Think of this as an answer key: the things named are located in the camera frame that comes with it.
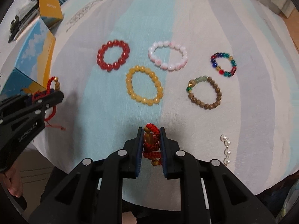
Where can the person's left hand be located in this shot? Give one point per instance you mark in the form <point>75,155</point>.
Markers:
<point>13,181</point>

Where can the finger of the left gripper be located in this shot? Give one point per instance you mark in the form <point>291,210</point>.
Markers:
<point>23,112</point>

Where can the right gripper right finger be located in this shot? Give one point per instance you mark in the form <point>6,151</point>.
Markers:
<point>179,164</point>

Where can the grey hard suitcase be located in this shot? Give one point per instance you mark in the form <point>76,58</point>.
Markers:
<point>21,22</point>

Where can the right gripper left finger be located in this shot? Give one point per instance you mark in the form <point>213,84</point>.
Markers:
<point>124,163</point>

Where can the open white cardboard box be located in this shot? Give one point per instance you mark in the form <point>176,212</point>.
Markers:
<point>27,68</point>

